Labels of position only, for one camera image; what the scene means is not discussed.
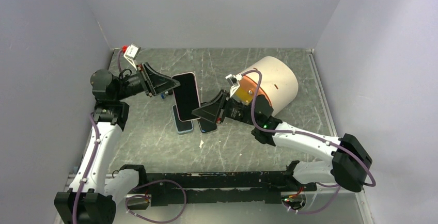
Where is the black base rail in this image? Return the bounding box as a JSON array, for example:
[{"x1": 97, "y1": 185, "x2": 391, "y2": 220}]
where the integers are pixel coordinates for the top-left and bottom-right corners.
[{"x1": 130, "y1": 171, "x2": 317, "y2": 206}]

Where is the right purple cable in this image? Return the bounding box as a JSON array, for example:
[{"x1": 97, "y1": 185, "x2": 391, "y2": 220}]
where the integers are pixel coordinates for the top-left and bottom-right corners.
[{"x1": 239, "y1": 70, "x2": 377, "y2": 215}]

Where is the light blue phone case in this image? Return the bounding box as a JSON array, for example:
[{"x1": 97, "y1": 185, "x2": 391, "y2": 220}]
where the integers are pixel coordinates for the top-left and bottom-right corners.
[{"x1": 173, "y1": 105, "x2": 194, "y2": 135}]

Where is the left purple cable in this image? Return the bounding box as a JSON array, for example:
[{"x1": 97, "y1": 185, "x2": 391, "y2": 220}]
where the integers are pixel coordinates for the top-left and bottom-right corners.
[{"x1": 71, "y1": 113, "x2": 101, "y2": 224}]

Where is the beige pink phone case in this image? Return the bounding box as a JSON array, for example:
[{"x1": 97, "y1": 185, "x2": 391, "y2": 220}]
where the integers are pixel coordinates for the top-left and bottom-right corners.
[{"x1": 171, "y1": 72, "x2": 202, "y2": 122}]

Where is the blue clip tool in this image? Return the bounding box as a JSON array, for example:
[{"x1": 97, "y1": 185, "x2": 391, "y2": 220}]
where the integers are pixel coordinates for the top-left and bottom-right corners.
[{"x1": 161, "y1": 91, "x2": 173, "y2": 99}]

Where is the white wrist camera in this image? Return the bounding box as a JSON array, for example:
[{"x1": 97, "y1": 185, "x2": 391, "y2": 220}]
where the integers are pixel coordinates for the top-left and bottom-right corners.
[
  {"x1": 122, "y1": 43, "x2": 141, "y2": 68},
  {"x1": 225, "y1": 74, "x2": 243, "y2": 97}
]

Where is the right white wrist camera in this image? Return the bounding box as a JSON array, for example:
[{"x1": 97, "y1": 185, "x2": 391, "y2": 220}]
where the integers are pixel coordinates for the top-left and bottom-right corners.
[{"x1": 225, "y1": 74, "x2": 243, "y2": 97}]

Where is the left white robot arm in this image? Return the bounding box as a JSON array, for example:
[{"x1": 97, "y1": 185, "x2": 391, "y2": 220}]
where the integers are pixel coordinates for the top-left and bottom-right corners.
[{"x1": 54, "y1": 63, "x2": 180, "y2": 223}]

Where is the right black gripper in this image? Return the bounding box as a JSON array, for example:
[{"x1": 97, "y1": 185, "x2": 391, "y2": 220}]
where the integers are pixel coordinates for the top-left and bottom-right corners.
[{"x1": 192, "y1": 89, "x2": 258, "y2": 126}]

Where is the purple cable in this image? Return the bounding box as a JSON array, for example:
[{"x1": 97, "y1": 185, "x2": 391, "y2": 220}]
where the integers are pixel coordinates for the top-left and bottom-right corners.
[
  {"x1": 71, "y1": 113, "x2": 101, "y2": 224},
  {"x1": 239, "y1": 70, "x2": 377, "y2": 215}
]

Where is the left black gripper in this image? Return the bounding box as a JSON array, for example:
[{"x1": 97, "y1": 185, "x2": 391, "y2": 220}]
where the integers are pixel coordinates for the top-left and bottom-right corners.
[{"x1": 115, "y1": 62, "x2": 180, "y2": 101}]

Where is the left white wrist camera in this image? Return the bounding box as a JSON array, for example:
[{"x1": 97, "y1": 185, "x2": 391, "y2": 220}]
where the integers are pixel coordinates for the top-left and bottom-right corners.
[{"x1": 122, "y1": 43, "x2": 141, "y2": 68}]

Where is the cream and orange drum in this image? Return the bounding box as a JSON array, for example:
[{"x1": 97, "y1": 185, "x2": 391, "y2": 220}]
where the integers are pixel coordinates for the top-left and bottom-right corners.
[{"x1": 234, "y1": 56, "x2": 299, "y2": 116}]

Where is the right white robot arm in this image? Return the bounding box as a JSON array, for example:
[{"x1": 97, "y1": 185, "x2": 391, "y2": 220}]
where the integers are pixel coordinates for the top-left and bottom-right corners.
[{"x1": 192, "y1": 90, "x2": 376, "y2": 193}]

